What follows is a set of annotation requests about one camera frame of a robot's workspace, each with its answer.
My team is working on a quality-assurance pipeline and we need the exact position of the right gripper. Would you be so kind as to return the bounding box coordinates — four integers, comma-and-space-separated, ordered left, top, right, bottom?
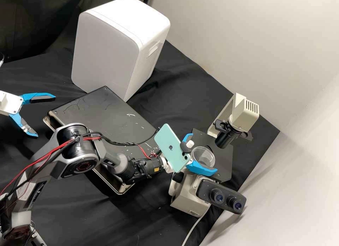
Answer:
160, 133, 218, 177

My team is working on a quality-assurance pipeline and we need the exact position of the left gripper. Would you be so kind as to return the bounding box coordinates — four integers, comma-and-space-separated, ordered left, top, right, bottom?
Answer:
0, 90, 57, 138

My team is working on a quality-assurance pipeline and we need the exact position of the petri dish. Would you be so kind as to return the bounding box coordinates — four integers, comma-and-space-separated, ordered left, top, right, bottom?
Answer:
190, 146, 214, 169

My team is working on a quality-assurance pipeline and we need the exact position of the cream microscope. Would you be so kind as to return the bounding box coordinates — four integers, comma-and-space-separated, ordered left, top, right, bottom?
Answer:
169, 92, 261, 214

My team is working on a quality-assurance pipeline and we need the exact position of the black tray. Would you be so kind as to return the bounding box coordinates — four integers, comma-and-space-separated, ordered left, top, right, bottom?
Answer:
43, 86, 160, 196

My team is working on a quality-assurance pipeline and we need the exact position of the white box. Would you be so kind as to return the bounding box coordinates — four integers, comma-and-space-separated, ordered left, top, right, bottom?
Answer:
71, 0, 171, 102

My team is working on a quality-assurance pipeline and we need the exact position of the right wrist camera phone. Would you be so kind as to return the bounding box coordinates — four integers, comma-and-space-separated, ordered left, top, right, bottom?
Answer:
154, 124, 195, 173

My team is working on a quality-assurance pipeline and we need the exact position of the black cable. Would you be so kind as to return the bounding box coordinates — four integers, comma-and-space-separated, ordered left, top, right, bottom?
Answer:
102, 127, 161, 148

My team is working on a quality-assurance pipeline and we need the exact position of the grey cable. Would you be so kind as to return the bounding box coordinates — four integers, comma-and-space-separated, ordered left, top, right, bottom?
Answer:
182, 212, 202, 246

